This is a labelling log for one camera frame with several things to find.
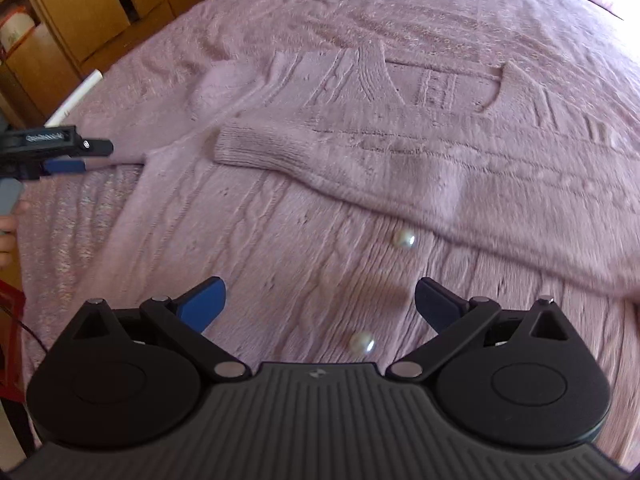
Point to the pink floral bedsheet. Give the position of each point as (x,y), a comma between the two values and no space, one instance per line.
(250,0)

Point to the red furniture piece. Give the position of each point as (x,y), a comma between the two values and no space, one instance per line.
(10,340)

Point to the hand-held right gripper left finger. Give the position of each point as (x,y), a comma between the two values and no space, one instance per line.
(205,304)

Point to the white and orange box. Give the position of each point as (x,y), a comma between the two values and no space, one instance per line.
(16,30)

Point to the person's left hand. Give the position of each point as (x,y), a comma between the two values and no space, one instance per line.
(6,245)

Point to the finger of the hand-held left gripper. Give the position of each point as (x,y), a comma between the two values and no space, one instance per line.
(65,166)
(97,147)

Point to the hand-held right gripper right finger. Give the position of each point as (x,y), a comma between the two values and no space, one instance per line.
(434,305)

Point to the pink knitted cardigan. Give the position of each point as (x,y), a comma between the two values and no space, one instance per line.
(300,240)

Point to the wooden wardrobe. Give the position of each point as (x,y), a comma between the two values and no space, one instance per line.
(90,5)

